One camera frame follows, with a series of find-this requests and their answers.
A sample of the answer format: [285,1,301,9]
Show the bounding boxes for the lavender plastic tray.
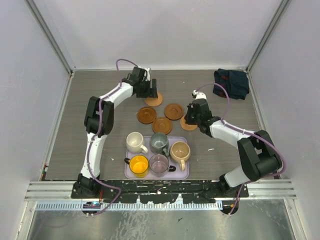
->
[124,136,189,180]

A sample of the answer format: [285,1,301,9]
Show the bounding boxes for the dark blue folded cloth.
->
[213,68,250,100]

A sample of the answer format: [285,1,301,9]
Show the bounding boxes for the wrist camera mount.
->
[144,67,151,82]
[191,90,207,100]

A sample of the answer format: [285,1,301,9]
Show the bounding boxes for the aluminium frame post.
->
[246,0,291,72]
[25,0,76,75]

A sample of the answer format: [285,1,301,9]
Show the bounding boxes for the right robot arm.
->
[184,98,285,197]

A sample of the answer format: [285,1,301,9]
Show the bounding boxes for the white slotted cable duct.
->
[35,198,223,212]

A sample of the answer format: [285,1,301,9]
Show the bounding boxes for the beige ceramic mug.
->
[169,141,191,171]

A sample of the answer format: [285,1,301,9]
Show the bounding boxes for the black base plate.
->
[71,179,239,204]

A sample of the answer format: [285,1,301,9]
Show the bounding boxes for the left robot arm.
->
[72,66,158,198]

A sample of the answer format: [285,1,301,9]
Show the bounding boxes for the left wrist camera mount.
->
[144,67,151,82]

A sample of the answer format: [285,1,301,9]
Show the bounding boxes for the light cork coaster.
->
[180,116,198,131]
[144,91,163,107]

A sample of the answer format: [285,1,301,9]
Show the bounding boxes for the grey-green ceramic mug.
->
[149,132,170,157]

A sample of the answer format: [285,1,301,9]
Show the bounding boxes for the white ceramic mug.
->
[126,132,149,154]

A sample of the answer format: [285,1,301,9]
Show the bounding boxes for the dark wooden coaster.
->
[137,106,157,125]
[152,117,173,135]
[164,103,184,121]

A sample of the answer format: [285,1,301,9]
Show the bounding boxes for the clear purple glass mug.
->
[149,154,176,178]

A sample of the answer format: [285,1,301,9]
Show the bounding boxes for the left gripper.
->
[136,78,157,99]

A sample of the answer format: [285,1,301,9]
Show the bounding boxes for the aluminium frame post right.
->
[246,0,291,72]

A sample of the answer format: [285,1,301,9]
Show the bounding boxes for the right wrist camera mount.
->
[191,90,207,100]

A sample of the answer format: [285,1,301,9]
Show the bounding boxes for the yellow glass mug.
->
[124,155,150,178]

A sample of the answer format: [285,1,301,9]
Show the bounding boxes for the aluminium frame rail front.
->
[25,179,297,201]

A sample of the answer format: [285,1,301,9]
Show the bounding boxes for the aluminium frame post left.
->
[25,0,76,75]

